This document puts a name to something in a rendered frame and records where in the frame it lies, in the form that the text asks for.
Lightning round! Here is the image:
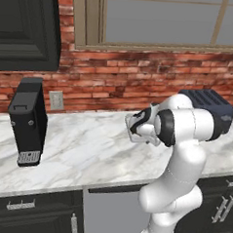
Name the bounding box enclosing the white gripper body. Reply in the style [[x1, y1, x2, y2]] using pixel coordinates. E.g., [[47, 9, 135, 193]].
[[135, 129, 163, 147]]

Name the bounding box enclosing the clear tupperware container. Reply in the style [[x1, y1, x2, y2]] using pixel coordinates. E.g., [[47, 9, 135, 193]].
[[123, 111, 153, 145]]

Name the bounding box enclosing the black cupboard door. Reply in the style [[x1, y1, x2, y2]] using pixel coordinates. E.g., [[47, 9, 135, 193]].
[[216, 189, 233, 233], [175, 190, 224, 233], [0, 208, 85, 233]]

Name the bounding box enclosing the dark blue toaster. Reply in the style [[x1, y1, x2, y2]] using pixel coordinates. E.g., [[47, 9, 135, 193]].
[[175, 87, 233, 144]]

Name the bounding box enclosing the black drawer front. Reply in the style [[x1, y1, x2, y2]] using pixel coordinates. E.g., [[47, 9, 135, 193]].
[[0, 184, 85, 220], [196, 173, 233, 196]]

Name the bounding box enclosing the tan framed window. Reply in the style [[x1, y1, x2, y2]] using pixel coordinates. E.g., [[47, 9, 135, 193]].
[[69, 0, 233, 60]]

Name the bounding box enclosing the black coffee machine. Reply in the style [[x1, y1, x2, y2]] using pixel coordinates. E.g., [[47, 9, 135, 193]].
[[3, 75, 52, 170]]

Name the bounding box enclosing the black dishwasher handle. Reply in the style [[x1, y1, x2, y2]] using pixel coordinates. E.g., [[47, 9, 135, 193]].
[[88, 180, 145, 197]]

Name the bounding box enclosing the silver drawer handle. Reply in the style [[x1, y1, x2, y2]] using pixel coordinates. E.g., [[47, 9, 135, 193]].
[[5, 197, 37, 214], [224, 176, 233, 189]]

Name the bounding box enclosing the grey wall socket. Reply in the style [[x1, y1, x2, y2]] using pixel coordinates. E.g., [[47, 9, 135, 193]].
[[48, 90, 66, 112]]

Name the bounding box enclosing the silver cupboard door handle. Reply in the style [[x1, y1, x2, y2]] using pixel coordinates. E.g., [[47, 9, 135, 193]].
[[211, 195, 230, 225], [219, 194, 233, 224], [69, 213, 80, 233]]

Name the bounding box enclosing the black wall cupboard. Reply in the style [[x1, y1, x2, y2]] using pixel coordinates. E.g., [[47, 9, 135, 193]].
[[0, 0, 65, 76]]

